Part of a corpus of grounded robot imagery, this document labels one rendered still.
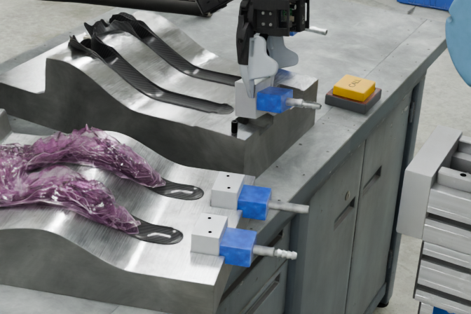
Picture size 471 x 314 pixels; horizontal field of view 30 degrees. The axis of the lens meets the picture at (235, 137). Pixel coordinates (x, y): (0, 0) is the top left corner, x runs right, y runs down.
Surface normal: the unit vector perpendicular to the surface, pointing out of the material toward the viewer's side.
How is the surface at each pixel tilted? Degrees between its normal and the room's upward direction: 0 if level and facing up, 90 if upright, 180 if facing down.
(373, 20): 0
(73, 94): 90
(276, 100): 82
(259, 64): 72
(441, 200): 90
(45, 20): 0
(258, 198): 0
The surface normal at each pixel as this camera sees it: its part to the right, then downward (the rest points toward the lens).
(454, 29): -0.84, 0.33
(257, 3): -0.49, 0.28
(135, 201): 0.47, -0.73
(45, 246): -0.21, 0.46
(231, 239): 0.04, -0.88
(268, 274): 0.87, 0.26
